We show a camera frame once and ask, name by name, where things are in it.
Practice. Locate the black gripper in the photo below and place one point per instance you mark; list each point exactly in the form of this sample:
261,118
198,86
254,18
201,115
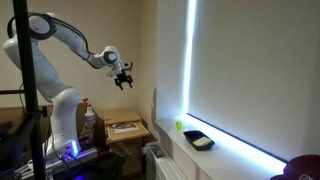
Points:
122,77

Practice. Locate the spray bottle with red trigger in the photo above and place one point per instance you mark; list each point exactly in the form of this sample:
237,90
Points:
89,118

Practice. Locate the black plastic tray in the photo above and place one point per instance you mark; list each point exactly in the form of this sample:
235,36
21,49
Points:
190,135

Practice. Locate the green ball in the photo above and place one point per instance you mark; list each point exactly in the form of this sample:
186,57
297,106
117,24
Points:
179,125

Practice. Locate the wooden side table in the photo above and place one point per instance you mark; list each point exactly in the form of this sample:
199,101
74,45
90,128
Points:
121,115

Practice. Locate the white table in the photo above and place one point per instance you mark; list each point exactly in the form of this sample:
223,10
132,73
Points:
206,160

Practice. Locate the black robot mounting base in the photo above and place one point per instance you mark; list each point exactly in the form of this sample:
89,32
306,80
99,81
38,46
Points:
83,156

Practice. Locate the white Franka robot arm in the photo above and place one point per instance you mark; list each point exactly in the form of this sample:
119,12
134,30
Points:
60,100

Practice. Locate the dark red cap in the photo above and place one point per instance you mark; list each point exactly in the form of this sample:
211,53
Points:
300,168

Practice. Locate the wooden pull-out shelf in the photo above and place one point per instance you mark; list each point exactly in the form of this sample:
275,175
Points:
128,135

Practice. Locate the white wall heater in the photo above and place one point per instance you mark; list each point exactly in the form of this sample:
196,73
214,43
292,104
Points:
161,163

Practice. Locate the pale yellow sponge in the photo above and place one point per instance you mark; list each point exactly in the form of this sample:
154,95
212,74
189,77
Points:
202,141

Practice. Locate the brown leather sofa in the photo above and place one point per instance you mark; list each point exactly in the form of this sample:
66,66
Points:
11,115

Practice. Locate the black camera stand pole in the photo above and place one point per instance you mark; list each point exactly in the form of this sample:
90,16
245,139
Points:
28,66

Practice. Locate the printed brochure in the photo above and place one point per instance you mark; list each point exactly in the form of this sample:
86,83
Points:
125,127

